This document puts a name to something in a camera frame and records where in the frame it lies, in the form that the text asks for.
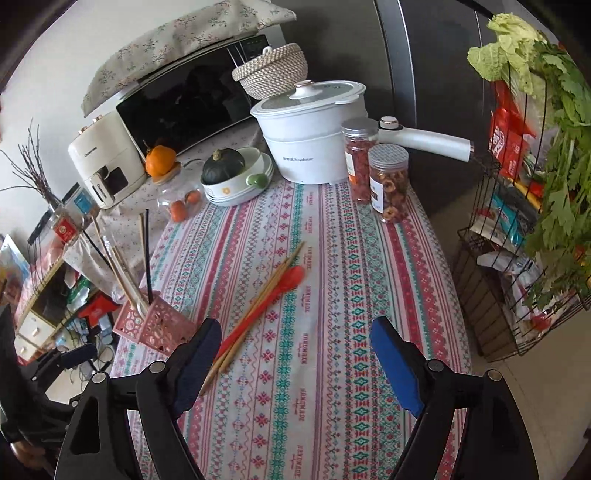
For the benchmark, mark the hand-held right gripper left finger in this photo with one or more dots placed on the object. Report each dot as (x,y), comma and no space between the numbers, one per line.
(199,357)

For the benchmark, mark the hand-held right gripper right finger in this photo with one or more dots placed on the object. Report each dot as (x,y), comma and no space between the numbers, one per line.
(397,365)

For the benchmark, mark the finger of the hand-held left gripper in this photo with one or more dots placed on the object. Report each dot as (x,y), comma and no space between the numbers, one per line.
(74,357)

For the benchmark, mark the pink plastic utensil basket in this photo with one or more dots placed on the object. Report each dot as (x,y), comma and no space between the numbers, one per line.
(157,325)

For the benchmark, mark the black chopstick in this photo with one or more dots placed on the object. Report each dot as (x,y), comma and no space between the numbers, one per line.
(97,249)
(147,254)

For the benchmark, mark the red plastic spoon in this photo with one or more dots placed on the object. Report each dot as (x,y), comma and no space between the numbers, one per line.
(291,279)

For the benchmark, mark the person's left hand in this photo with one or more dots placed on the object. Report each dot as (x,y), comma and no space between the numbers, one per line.
(30,454)

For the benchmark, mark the wooden shelf unit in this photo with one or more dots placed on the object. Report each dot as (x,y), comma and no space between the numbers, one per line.
(34,323)

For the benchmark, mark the red box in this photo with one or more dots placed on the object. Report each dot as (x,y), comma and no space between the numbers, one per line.
(97,309)

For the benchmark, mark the striped patterned tablecloth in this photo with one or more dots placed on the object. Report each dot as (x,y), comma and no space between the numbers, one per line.
(332,300)

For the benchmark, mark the red label jar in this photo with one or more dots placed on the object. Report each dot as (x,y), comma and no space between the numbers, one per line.
(64,228)

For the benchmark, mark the small orange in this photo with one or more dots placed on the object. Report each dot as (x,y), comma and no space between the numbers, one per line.
(193,196)
(178,211)

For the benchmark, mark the clear container with black lid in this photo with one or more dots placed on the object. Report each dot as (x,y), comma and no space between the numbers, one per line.
(81,201)

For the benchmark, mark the stacked white green bowls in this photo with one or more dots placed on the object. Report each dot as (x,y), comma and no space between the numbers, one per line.
(240,199)

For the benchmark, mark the glass jar with wooden lid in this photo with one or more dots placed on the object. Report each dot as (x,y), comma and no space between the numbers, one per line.
(182,189)

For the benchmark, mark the jar of dried fruit rings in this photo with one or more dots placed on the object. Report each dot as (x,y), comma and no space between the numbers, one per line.
(389,189)

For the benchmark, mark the vase with dried branches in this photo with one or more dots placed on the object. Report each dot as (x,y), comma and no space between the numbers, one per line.
(39,184)

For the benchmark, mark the dark green pumpkin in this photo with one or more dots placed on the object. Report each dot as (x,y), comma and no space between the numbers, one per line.
(224,167)

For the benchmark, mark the orange with stem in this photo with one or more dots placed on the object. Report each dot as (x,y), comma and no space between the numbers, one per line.
(160,161)

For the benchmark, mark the white air fryer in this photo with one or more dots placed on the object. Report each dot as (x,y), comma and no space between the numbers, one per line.
(104,157)

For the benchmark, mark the jar of red dried fruit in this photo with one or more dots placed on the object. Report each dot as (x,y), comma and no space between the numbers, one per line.
(360,161)

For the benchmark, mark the white electric cooking pot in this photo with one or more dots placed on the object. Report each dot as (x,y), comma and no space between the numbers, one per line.
(314,138)

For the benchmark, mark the green leafy vegetable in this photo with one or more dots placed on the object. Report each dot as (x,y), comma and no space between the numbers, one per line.
(563,184)

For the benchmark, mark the black microwave oven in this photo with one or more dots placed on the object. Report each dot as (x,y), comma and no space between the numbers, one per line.
(184,106)

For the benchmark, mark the red snack package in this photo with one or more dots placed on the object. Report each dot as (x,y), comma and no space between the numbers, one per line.
(510,138)

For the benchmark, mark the grey refrigerator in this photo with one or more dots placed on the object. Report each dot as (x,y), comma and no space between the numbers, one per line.
(415,69)

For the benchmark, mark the woven lidded basket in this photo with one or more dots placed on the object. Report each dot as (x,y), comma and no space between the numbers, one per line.
(272,69)

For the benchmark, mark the floral cloth cover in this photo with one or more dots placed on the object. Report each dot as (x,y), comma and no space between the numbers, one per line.
(184,41)

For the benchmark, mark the napa cabbage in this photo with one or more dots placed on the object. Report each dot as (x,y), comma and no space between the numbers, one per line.
(508,50)

